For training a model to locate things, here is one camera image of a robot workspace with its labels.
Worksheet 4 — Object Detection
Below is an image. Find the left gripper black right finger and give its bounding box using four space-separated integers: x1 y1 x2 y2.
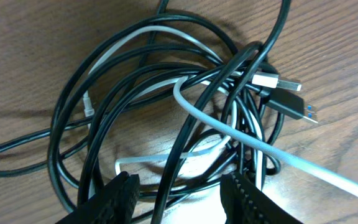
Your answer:
220 172 301 224

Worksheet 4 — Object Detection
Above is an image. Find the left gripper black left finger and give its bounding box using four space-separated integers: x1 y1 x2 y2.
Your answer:
57 172 140 224

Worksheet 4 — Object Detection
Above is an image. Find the black USB 3 cable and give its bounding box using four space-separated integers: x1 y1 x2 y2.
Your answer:
47 0 319 224

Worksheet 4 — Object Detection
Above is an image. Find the thin white USB cable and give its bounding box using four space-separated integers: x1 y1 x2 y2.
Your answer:
82 25 303 200

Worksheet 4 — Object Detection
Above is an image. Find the thick grey-white cable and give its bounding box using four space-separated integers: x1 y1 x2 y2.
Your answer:
173 75 358 208

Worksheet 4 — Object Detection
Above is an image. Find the thin black cable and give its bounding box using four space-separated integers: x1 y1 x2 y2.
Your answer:
0 0 285 200

